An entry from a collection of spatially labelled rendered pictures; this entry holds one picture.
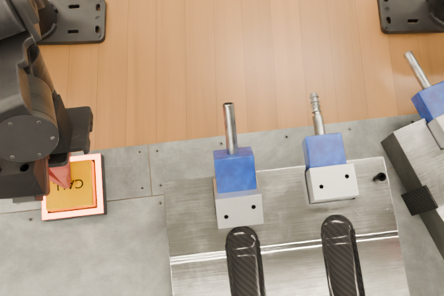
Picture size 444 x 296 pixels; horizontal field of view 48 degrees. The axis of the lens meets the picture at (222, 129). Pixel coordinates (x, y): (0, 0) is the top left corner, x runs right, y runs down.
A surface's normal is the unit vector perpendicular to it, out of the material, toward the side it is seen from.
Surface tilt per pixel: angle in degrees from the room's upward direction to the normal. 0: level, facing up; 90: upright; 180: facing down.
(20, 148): 62
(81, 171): 0
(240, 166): 34
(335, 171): 0
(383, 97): 0
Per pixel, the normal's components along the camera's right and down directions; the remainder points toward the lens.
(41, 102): 0.71, -0.64
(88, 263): 0.00, -0.25
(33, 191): 0.10, 0.71
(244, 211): 0.06, 0.33
